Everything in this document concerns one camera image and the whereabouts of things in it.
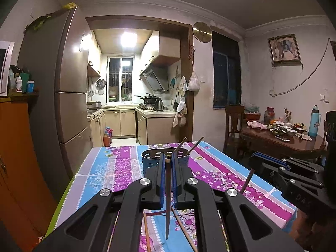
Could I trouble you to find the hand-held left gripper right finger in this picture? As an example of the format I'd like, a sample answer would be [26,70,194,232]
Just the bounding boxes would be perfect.
[172,159,305,252]

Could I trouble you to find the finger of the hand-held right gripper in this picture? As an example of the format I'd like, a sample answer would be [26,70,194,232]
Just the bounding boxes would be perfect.
[249,151,326,175]
[259,163,325,189]

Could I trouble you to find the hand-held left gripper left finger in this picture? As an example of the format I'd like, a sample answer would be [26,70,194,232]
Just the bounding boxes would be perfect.
[34,159,166,252]

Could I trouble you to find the blue utensil holder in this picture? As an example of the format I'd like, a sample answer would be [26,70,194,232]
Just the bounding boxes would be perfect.
[141,149,190,178]

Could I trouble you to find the dark wooden chopstick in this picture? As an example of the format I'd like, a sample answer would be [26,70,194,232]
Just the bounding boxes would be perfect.
[165,159,171,240]
[240,168,256,193]

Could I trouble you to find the person's right hand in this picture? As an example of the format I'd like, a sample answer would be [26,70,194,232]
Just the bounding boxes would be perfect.
[289,212,336,252]

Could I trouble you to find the dark wooden dining table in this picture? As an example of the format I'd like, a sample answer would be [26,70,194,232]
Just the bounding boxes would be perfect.
[241,122,327,164]

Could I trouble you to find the group of food bowls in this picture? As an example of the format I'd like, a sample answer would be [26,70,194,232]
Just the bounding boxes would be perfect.
[266,120,306,137]

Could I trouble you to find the pink cloth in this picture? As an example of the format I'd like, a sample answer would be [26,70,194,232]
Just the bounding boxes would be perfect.
[246,120,268,131]

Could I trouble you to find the glass jar with red lid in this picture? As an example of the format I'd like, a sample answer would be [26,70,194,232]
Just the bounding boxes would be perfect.
[264,107,276,125]

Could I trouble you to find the brown chopstick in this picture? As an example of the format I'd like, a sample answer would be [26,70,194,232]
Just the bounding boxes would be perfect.
[172,137,187,154]
[184,136,205,157]

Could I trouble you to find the red basin with bag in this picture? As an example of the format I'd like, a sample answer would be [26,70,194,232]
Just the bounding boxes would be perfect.
[244,106,262,121]

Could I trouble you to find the floral striped tablecloth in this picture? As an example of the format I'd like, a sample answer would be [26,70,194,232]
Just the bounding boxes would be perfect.
[46,142,298,252]

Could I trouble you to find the wooden chair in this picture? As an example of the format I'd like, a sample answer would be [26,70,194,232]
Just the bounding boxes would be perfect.
[224,105,246,161]

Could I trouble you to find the light blue thermos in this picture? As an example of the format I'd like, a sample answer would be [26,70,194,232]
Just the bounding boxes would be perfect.
[308,105,322,138]

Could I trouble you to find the beige base cabinet with stove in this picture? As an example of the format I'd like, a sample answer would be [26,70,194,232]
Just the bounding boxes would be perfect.
[136,107,177,146]

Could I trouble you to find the hanging kitchen towels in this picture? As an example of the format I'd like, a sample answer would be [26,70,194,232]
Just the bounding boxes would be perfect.
[172,97,188,128]

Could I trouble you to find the beige base cabinet with sink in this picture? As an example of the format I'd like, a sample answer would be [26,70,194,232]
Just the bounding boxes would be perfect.
[87,107,137,148]

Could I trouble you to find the black wok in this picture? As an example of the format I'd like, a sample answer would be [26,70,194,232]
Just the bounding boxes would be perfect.
[134,93,162,104]

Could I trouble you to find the dark room window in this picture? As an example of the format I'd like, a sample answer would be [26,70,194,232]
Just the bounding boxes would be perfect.
[211,30,242,110]

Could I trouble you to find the hanging white plastic bag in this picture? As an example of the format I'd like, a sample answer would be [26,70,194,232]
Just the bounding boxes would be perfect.
[187,62,201,92]

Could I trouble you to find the range hood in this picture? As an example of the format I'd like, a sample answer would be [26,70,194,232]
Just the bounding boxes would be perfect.
[139,67,170,93]

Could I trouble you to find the framed elephant picture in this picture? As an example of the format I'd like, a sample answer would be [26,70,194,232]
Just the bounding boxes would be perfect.
[267,34,302,65]

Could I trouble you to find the barred kitchen window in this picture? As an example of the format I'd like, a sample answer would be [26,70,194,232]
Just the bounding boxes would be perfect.
[107,57,134,102]

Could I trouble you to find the silver refrigerator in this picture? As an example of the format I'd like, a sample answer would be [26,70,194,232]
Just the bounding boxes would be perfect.
[17,6,93,189]

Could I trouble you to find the orange wooden cabinet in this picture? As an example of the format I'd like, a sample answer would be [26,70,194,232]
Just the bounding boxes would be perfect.
[0,94,57,252]

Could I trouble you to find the square kitchen ceiling light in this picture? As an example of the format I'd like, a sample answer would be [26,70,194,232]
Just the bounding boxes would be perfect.
[120,32,138,48]

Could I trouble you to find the green container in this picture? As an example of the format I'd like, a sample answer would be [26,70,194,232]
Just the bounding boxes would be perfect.
[20,73,32,93]

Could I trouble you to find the white framed appliance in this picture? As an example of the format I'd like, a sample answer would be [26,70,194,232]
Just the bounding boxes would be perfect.
[0,41,15,96]

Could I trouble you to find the yellow green cloth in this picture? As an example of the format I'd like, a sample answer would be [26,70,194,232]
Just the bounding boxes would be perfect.
[25,2,77,31]

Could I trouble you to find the wall cable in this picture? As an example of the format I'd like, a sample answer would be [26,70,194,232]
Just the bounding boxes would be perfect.
[269,38,332,97]

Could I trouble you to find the flower wall sticker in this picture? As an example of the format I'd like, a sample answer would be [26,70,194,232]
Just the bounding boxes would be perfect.
[169,67,182,90]

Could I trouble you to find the wall cabinet above hood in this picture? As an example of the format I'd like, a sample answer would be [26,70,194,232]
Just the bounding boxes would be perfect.
[140,30,182,68]

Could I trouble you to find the gold round wall clock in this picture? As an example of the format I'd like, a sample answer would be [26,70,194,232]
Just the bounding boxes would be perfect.
[192,22,213,43]

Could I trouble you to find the wall cabinet beside refrigerator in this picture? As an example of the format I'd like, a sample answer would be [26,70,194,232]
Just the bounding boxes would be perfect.
[86,30,102,78]

